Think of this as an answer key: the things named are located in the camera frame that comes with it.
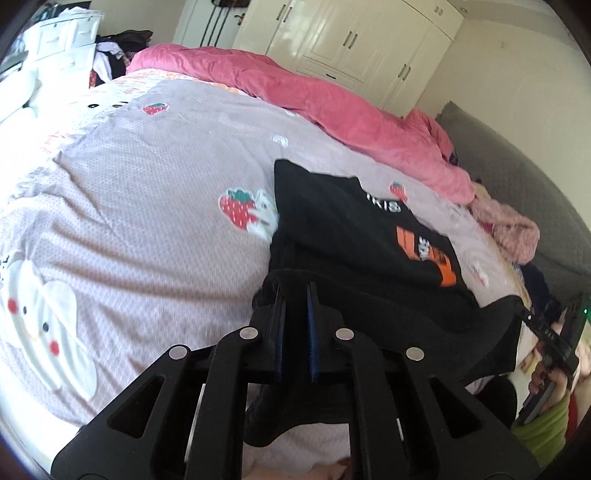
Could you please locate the white wardrobe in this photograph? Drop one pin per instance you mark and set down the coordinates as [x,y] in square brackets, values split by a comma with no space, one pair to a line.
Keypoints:
[369,37]

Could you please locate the pink quilt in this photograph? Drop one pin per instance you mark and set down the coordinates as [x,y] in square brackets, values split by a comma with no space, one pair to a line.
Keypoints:
[300,87]

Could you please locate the person's right hand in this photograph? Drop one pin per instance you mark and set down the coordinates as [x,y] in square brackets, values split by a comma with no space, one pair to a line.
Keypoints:
[558,385]

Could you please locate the pink fluffy garment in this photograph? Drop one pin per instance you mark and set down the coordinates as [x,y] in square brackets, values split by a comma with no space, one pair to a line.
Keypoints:
[512,230]

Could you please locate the grey padded headboard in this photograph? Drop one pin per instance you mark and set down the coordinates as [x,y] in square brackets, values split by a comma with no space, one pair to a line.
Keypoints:
[521,184]

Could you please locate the white drawer cabinet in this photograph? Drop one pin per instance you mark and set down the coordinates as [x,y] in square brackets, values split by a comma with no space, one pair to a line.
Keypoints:
[60,41]

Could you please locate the white door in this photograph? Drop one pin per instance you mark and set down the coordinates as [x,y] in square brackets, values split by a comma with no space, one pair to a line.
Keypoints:
[194,23]

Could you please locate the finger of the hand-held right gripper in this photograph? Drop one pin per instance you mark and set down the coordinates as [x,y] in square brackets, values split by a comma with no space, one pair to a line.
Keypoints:
[540,325]

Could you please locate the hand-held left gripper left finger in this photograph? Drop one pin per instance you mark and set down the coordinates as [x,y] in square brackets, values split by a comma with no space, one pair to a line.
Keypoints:
[278,341]

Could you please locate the person's right forearm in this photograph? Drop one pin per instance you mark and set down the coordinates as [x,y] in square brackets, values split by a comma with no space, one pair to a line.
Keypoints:
[540,434]

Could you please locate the pile of dark clothes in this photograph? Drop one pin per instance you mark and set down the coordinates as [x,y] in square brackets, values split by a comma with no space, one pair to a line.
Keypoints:
[120,50]

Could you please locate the dark blue garment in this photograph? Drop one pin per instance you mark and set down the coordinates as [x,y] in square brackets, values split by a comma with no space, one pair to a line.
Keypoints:
[540,286]

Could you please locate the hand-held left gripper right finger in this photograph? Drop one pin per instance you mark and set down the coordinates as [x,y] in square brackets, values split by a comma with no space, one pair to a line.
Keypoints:
[314,341]

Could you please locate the black long-sleeve shirt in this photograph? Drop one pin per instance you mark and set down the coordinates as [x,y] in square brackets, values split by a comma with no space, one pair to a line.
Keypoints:
[346,221]

